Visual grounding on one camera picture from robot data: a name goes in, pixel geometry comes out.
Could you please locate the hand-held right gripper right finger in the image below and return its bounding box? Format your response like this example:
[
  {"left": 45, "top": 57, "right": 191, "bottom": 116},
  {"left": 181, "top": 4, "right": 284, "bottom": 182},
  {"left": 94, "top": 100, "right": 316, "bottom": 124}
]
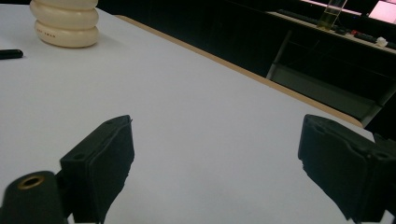
[{"left": 297, "top": 114, "right": 396, "bottom": 224}]

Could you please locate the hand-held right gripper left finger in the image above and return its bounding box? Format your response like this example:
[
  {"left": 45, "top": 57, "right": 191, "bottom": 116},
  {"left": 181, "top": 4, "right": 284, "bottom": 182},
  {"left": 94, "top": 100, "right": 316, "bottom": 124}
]
[{"left": 59, "top": 114, "right": 135, "bottom": 224}]

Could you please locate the pink lit monitor screen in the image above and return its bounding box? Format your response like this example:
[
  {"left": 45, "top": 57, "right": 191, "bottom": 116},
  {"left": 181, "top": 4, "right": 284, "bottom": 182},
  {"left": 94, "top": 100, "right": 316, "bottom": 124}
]
[{"left": 368, "top": 0, "right": 396, "bottom": 25}]

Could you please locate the small white crumpled object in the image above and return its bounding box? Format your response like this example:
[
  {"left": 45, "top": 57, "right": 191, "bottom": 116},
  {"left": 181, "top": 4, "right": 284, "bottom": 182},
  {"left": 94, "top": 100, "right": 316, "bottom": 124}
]
[{"left": 375, "top": 36, "right": 389, "bottom": 49}]

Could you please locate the clear container with yellow liquid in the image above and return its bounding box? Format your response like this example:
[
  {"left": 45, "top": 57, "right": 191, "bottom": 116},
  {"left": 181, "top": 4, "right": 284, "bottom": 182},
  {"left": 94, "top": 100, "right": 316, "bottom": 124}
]
[{"left": 317, "top": 0, "right": 347, "bottom": 32}]

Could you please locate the black keyboard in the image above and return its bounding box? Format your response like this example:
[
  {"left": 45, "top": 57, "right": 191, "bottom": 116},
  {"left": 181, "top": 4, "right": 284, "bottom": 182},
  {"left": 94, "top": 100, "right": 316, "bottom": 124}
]
[{"left": 276, "top": 8, "right": 320, "bottom": 26}]

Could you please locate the black marker pen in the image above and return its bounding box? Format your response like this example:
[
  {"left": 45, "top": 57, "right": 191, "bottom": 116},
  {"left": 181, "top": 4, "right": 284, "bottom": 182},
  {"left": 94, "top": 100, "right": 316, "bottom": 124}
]
[{"left": 0, "top": 49, "right": 24, "bottom": 61}]

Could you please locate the grey metal shelf desk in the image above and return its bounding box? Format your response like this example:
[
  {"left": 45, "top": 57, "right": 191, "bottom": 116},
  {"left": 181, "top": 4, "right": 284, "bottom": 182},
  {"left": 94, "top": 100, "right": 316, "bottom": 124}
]
[{"left": 265, "top": 10, "right": 396, "bottom": 128}]

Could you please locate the cream ribbed ceramic vase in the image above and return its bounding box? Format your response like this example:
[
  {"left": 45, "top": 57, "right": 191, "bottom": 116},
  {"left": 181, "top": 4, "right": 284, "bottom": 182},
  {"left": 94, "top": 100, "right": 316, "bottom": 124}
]
[{"left": 29, "top": 0, "right": 100, "bottom": 49}]

